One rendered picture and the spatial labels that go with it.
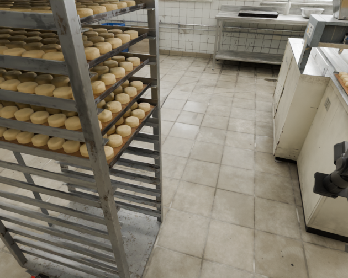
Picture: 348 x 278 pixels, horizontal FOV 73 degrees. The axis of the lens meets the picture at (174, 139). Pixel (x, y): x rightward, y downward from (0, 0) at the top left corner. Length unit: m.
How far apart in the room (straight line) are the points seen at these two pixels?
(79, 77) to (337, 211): 1.55
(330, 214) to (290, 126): 0.74
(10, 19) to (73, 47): 0.16
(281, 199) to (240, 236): 0.49
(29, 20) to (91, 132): 0.25
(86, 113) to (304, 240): 1.61
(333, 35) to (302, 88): 0.37
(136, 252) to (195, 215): 0.52
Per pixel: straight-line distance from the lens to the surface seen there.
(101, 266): 1.21
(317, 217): 1.75
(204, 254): 1.61
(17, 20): 0.61
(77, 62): 0.51
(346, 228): 1.83
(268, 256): 1.69
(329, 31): 1.98
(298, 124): 2.11
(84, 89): 0.53
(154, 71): 0.94
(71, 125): 0.70
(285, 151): 2.25
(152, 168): 1.21
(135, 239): 1.48
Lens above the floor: 1.40
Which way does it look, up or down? 35 degrees down
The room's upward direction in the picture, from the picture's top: 1 degrees clockwise
